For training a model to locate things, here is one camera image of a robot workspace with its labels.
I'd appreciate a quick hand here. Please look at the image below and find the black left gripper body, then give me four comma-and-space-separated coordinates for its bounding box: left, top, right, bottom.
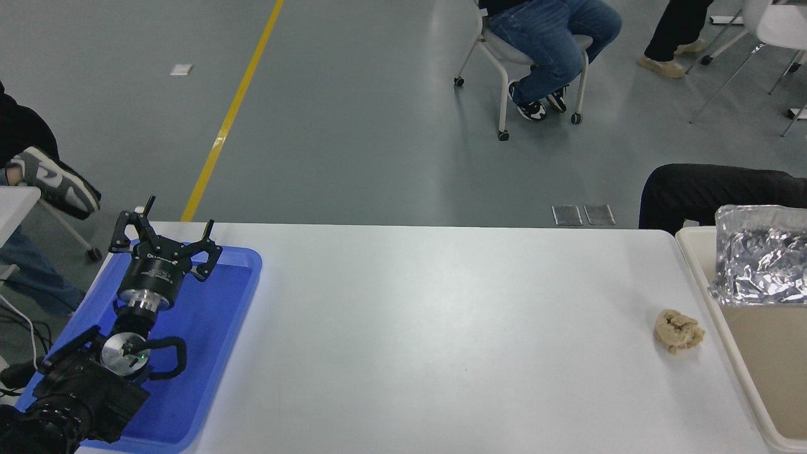
120, 243, 193, 297

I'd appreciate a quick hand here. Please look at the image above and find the silver foil plate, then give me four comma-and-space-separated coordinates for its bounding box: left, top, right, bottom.
709, 204, 807, 306

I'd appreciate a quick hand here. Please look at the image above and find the grey chair leg with caster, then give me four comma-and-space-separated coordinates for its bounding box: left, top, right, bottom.
38, 199, 102, 261

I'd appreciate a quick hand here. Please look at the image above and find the blue plastic tray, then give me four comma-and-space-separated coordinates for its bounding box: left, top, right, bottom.
16, 241, 262, 453

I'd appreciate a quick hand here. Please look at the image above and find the small white table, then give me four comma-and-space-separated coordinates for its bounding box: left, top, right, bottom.
0, 186, 42, 247

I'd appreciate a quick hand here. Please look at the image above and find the seated person beside small table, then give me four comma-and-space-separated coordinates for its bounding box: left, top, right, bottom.
0, 82, 102, 316

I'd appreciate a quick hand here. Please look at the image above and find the white wheeled chair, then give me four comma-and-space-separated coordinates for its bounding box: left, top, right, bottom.
453, 16, 593, 141

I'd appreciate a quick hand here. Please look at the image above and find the seated person on white chair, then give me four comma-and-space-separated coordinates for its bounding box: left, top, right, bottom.
478, 0, 624, 122

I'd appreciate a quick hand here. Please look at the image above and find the crumpled tan paper ball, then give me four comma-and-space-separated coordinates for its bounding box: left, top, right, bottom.
655, 309, 705, 356

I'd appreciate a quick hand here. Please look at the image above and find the walking person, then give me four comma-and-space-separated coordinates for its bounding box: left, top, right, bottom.
637, 0, 714, 79

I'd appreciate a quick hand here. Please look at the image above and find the white wheeled chair base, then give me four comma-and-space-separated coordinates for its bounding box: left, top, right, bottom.
700, 13, 748, 66

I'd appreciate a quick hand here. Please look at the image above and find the large pale bin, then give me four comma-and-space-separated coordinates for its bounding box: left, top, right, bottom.
676, 226, 807, 453

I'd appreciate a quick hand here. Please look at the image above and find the white cable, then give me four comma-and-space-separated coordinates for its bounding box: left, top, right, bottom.
0, 293, 38, 370

